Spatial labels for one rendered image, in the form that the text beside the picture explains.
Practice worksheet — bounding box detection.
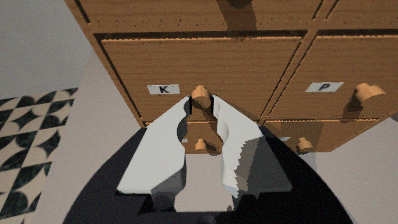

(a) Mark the brown wooden drawer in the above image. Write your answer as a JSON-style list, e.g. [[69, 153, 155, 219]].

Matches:
[[181, 120, 223, 154], [268, 29, 398, 117], [262, 118, 375, 152], [101, 30, 301, 119], [326, 0, 398, 20], [79, 0, 321, 24]]

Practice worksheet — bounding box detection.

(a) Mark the brown wooden chest of drawers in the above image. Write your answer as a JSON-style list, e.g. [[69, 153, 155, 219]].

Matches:
[[64, 0, 398, 152]]

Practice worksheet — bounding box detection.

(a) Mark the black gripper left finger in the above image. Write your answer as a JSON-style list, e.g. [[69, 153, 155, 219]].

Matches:
[[62, 95, 192, 224]]

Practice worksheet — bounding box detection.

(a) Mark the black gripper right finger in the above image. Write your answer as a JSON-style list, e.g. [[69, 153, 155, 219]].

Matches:
[[211, 95, 353, 224]]

